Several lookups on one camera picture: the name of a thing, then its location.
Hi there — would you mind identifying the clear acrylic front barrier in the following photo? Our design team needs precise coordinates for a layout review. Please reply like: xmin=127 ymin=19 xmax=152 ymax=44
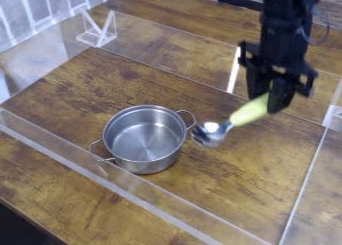
xmin=0 ymin=108 xmax=271 ymax=245

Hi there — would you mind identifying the clear acrylic right barrier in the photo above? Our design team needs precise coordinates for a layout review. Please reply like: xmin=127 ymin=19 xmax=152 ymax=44
xmin=279 ymin=79 xmax=342 ymax=245

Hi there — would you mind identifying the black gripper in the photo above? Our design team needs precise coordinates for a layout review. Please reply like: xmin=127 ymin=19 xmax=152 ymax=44
xmin=238 ymin=22 xmax=318 ymax=113

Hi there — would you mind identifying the green handled metal spoon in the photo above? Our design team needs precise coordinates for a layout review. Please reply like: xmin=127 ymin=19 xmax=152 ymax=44
xmin=191 ymin=93 xmax=268 ymax=148

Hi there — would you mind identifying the clear acrylic triangle bracket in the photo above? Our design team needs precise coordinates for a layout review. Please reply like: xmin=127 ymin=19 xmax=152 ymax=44
xmin=76 ymin=10 xmax=117 ymax=48

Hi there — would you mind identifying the stainless steel pot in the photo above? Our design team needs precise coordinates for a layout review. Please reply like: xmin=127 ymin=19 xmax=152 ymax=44
xmin=89 ymin=105 xmax=196 ymax=175

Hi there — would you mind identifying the black strip on table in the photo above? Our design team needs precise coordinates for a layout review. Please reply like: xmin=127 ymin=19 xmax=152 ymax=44
xmin=218 ymin=0 xmax=263 ymax=11

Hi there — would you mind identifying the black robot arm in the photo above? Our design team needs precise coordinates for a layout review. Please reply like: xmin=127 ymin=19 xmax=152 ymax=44
xmin=238 ymin=0 xmax=319 ymax=113

